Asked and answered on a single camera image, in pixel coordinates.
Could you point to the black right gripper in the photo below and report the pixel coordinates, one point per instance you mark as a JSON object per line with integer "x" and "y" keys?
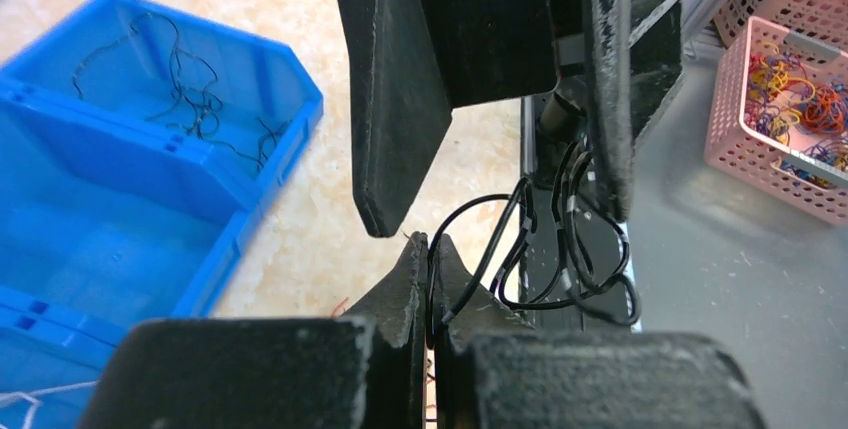
{"x": 490, "y": 50}

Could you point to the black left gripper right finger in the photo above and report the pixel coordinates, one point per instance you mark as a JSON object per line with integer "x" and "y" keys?
{"x": 494, "y": 370}

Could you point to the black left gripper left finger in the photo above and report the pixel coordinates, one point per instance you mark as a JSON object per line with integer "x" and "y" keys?
{"x": 363, "y": 369}

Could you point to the black cable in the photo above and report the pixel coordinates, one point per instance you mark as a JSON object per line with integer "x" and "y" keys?
{"x": 548, "y": 267}

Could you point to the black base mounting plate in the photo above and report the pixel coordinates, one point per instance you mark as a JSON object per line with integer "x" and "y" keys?
{"x": 548, "y": 123}

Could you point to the blue plastic compartment bin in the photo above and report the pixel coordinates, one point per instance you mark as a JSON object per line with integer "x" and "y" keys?
{"x": 141, "y": 147}

